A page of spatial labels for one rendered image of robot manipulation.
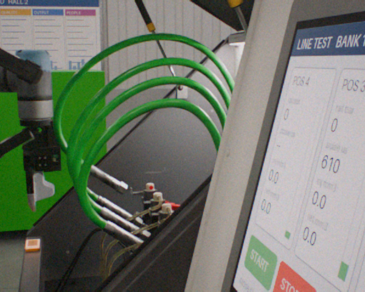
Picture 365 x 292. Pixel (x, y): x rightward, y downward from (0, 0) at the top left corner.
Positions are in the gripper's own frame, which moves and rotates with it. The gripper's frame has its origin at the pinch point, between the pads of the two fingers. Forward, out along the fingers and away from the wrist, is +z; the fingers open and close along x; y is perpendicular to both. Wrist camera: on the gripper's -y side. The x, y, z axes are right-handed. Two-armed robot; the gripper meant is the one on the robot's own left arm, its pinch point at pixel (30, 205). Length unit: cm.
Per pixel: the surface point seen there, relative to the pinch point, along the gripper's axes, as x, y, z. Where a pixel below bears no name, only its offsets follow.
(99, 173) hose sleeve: -22.7, 14.1, -11.5
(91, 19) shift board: 610, 59, -87
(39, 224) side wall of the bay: 9.1, 1.5, 7.2
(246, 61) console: -59, 30, -33
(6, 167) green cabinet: 296, -31, 47
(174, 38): -23, 29, -37
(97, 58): -22.5, 14.2, -33.3
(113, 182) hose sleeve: -22.7, 16.7, -9.7
